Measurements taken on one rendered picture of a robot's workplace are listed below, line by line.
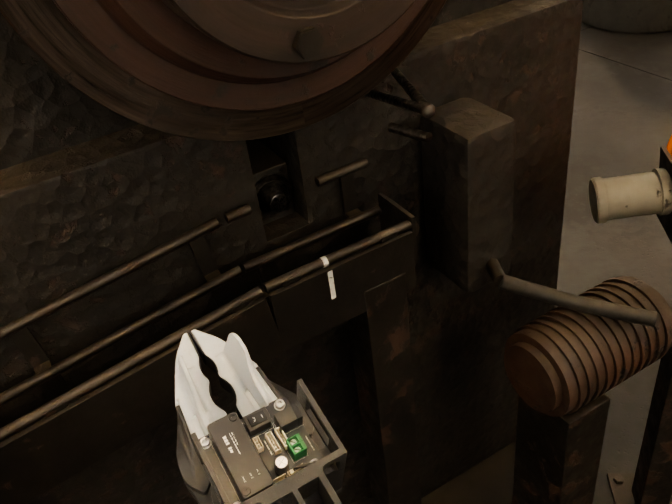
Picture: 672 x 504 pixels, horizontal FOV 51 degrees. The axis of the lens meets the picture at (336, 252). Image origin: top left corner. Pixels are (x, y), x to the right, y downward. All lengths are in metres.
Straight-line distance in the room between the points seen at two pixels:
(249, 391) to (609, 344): 0.60
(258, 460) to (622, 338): 0.68
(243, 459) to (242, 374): 0.09
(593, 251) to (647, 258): 0.13
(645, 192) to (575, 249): 1.06
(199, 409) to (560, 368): 0.58
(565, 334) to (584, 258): 1.03
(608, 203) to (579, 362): 0.20
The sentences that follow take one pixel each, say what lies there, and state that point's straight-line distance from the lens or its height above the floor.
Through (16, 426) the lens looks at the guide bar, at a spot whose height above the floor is 0.68.
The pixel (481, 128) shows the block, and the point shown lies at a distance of 0.85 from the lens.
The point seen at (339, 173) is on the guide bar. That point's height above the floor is 0.76.
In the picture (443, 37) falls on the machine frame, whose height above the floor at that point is 0.87.
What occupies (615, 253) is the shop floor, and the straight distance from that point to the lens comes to 2.01.
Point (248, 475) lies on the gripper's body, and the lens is 0.40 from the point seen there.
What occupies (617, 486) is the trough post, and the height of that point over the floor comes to 0.01.
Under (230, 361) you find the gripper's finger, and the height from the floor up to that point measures 0.85.
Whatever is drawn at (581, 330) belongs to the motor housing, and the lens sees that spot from 0.97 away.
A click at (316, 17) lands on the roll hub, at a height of 1.01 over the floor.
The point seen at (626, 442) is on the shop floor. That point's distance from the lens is 1.55.
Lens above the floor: 1.19
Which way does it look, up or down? 36 degrees down
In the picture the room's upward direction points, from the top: 8 degrees counter-clockwise
